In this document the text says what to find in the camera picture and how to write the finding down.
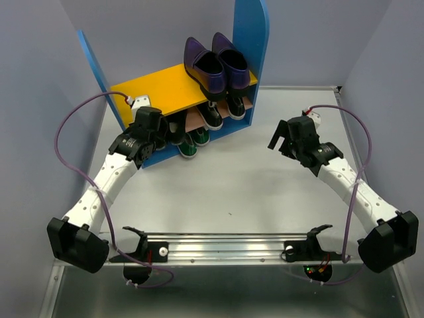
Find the all-black lace sneaker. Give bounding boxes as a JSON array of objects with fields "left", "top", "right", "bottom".
[{"left": 167, "top": 115, "right": 186, "bottom": 146}]

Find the black white-laced sneaker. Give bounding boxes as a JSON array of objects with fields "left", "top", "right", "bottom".
[{"left": 226, "top": 94, "right": 246, "bottom": 121}]

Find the black sneaker orange sole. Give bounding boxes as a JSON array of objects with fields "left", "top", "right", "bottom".
[{"left": 196, "top": 101, "right": 223, "bottom": 131}]

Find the purple loafer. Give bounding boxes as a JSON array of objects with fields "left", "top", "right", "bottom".
[
  {"left": 184, "top": 37, "right": 227, "bottom": 102},
  {"left": 212, "top": 32, "right": 250, "bottom": 98}
]

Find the all-black slip-on shoe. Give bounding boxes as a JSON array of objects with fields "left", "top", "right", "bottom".
[{"left": 155, "top": 117, "right": 169, "bottom": 151}]

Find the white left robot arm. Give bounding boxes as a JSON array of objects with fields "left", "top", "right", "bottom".
[{"left": 47, "top": 106, "right": 164, "bottom": 273}]

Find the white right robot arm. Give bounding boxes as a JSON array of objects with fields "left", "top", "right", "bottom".
[{"left": 268, "top": 115, "right": 419, "bottom": 273}]

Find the yellow top shelf board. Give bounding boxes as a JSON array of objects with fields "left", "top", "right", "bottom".
[{"left": 111, "top": 64, "right": 258, "bottom": 138}]

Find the pink middle shelf board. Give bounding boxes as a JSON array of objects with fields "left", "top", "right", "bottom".
[{"left": 185, "top": 97, "right": 253, "bottom": 133}]

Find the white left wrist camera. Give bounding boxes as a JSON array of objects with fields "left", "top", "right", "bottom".
[{"left": 128, "top": 95, "right": 151, "bottom": 111}]

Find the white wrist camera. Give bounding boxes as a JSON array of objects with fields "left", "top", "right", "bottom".
[
  {"left": 302, "top": 109, "right": 321, "bottom": 129},
  {"left": 128, "top": 95, "right": 151, "bottom": 111}
]

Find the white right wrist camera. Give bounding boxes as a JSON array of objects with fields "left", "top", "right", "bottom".
[{"left": 302, "top": 109, "right": 321, "bottom": 129}]

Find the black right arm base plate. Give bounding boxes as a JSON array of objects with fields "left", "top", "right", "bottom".
[{"left": 280, "top": 225, "right": 342, "bottom": 262}]

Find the blue shoe shelf frame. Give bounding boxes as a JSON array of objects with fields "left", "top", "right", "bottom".
[{"left": 76, "top": 0, "right": 270, "bottom": 170}]

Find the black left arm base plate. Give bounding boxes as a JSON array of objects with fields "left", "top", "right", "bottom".
[{"left": 118, "top": 226, "right": 169, "bottom": 264}]

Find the aluminium mounting rail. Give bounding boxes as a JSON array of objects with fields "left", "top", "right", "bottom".
[{"left": 106, "top": 233, "right": 342, "bottom": 267}]

